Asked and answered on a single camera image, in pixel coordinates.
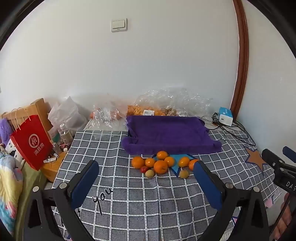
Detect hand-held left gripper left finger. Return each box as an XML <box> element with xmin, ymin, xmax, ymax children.
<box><xmin>23</xmin><ymin>160</ymin><xmax>100</xmax><ymax>241</ymax></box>

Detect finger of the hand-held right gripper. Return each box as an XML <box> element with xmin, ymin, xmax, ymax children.
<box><xmin>282</xmin><ymin>146</ymin><xmax>296</xmax><ymax>163</ymax></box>
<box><xmin>262</xmin><ymin>149</ymin><xmax>286</xmax><ymax>172</ymax></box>

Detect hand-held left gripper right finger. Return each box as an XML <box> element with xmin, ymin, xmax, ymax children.
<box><xmin>193</xmin><ymin>160</ymin><xmax>271</xmax><ymax>241</ymax></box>

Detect large round orange fruit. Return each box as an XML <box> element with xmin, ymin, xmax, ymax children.
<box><xmin>153</xmin><ymin>160</ymin><xmax>168</xmax><ymax>175</ymax></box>

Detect pile of oranges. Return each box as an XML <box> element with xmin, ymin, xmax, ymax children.
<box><xmin>131</xmin><ymin>151</ymin><xmax>200</xmax><ymax>175</ymax></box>

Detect person's right hand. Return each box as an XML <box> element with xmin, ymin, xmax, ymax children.
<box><xmin>273</xmin><ymin>193</ymin><xmax>296</xmax><ymax>240</ymax></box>

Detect wooden stool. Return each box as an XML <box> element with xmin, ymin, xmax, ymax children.
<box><xmin>43</xmin><ymin>149</ymin><xmax>68</xmax><ymax>183</ymax></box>

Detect clear plastic water bottle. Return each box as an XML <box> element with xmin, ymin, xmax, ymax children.
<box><xmin>58</xmin><ymin>124</ymin><xmax>73</xmax><ymax>145</ymax></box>

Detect white and blue box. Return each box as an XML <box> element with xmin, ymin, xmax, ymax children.
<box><xmin>218</xmin><ymin>107</ymin><xmax>234</xmax><ymax>127</ymax></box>

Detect grey checked bed sheet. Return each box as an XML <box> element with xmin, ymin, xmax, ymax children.
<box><xmin>52</xmin><ymin>126</ymin><xmax>281</xmax><ymax>241</ymax></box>

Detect purple towel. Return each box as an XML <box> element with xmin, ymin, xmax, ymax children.
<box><xmin>121</xmin><ymin>115</ymin><xmax>222</xmax><ymax>155</ymax></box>

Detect red paper bag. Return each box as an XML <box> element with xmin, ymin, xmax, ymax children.
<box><xmin>10</xmin><ymin>108</ymin><xmax>53</xmax><ymax>171</ymax></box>

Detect flat clear plastic bag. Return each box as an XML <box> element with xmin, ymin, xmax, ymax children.
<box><xmin>89</xmin><ymin>102</ymin><xmax>129</xmax><ymax>133</ymax></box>

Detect white plastic bag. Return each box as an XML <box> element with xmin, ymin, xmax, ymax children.
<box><xmin>48</xmin><ymin>96</ymin><xmax>88</xmax><ymax>135</ymax></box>

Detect colourful printed blanket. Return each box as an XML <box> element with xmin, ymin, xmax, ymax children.
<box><xmin>0</xmin><ymin>146</ymin><xmax>24</xmax><ymax>235</ymax></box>

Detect white power strip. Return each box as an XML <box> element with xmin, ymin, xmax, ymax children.
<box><xmin>5</xmin><ymin>138</ymin><xmax>26</xmax><ymax>167</ymax></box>

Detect crumpled clear plastic bag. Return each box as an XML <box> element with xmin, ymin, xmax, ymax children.
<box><xmin>162</xmin><ymin>87</ymin><xmax>213</xmax><ymax>117</ymax></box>

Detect clear plastic bag of tangerines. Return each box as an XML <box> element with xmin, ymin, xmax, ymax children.
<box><xmin>126</xmin><ymin>93</ymin><xmax>168</xmax><ymax>117</ymax></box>

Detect purple fluffy toy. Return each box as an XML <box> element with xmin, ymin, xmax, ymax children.
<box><xmin>0</xmin><ymin>118</ymin><xmax>13</xmax><ymax>146</ymax></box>

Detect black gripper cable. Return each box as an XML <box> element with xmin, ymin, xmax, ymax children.
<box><xmin>269</xmin><ymin>197</ymin><xmax>290</xmax><ymax>234</ymax></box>

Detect black cables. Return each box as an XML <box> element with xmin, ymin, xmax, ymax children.
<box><xmin>201</xmin><ymin>112</ymin><xmax>257</xmax><ymax>146</ymax></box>

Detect brown wooden door frame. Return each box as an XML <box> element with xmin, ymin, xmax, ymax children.
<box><xmin>231</xmin><ymin>0</ymin><xmax>249</xmax><ymax>114</ymax></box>

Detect white wall light switch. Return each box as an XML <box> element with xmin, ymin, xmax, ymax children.
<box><xmin>111</xmin><ymin>19</ymin><xmax>127</xmax><ymax>33</ymax></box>

